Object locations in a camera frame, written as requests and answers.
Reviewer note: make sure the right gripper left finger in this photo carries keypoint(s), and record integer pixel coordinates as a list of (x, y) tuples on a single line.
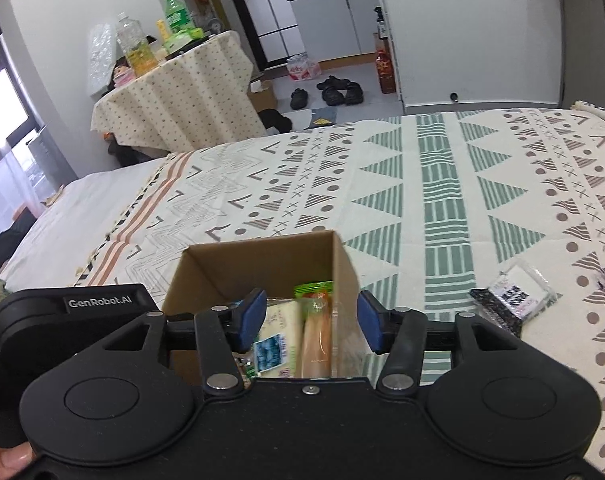
[(222, 331)]

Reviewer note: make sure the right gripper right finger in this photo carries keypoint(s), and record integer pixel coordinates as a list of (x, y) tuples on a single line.
[(401, 335)]

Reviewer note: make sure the orange bread packet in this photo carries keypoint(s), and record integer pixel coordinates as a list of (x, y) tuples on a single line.
[(316, 348)]

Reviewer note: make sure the black sesame cake packet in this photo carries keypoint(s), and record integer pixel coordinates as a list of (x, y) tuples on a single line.
[(515, 297)]

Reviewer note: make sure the person's hand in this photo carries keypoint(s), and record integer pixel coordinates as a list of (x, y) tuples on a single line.
[(14, 460)]

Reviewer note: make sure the brown cardboard box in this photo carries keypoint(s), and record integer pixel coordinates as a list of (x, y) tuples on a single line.
[(216, 273)]

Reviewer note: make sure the cream cracker packet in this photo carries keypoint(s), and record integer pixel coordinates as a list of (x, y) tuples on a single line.
[(278, 344)]

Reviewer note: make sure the green snack packet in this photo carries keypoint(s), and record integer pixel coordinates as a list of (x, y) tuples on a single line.
[(314, 290)]

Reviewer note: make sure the patterned bed blanket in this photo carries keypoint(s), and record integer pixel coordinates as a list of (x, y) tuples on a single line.
[(428, 207)]

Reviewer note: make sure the table with dotted cloth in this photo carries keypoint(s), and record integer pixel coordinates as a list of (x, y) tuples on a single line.
[(197, 100)]

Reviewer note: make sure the small cardboard box on floor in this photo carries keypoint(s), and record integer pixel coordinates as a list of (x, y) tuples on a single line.
[(262, 96)]

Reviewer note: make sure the single black slipper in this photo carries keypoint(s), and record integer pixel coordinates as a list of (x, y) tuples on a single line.
[(299, 99)]

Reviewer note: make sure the black shoes pile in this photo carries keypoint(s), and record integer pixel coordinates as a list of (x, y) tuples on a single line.
[(335, 92)]

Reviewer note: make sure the red oil bottle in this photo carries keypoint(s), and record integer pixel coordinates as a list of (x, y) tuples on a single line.
[(385, 72)]

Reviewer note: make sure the pink white plastic bag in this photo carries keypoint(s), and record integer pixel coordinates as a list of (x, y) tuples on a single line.
[(300, 67)]

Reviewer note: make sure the clear yellow oil bottle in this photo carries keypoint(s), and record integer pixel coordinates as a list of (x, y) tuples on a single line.
[(135, 46)]

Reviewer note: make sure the green soda bottle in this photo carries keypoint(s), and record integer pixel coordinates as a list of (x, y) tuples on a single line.
[(179, 19)]

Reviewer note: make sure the white kitchen cabinet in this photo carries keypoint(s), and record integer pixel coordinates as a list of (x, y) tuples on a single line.
[(331, 29)]

